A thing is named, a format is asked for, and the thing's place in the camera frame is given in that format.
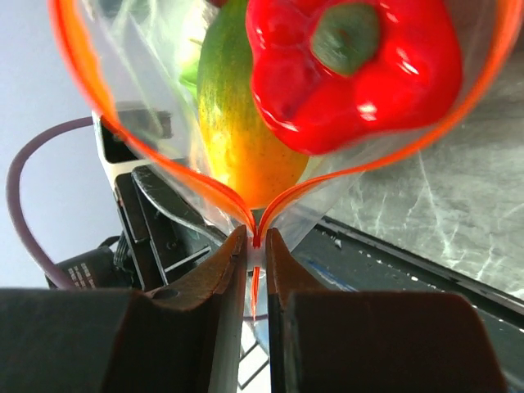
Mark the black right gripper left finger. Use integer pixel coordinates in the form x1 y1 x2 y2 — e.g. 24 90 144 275
1 226 247 392

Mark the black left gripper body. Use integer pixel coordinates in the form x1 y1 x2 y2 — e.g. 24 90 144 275
57 115 225 290

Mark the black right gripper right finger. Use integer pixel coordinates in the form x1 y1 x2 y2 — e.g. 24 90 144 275
265 229 508 392

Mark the green orange mango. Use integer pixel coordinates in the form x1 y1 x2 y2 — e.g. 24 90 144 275
196 1 309 210

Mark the white cauliflower with leaves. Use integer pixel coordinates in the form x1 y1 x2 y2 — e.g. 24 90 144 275
178 38 203 98

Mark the clear zip top bag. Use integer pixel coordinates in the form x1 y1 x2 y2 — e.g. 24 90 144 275
48 1 523 296

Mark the red bell pepper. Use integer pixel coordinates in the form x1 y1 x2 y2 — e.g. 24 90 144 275
246 1 463 155

